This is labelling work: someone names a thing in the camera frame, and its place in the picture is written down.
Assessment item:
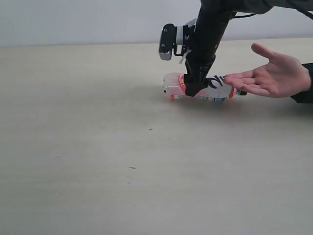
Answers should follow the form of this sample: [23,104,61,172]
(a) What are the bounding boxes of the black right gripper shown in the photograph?
[183,9,232,97]

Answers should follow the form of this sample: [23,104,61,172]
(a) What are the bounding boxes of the pink peach soda bottle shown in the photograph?
[162,72,247,102]

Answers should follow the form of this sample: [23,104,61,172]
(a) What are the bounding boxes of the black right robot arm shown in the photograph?
[184,0,313,102]

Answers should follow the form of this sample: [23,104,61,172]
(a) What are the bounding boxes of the black sleeved forearm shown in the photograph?
[291,63,313,104]

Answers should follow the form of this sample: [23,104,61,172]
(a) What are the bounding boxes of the person's open hand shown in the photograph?
[224,43,305,98]

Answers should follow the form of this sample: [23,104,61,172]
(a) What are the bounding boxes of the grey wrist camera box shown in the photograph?
[158,23,176,61]

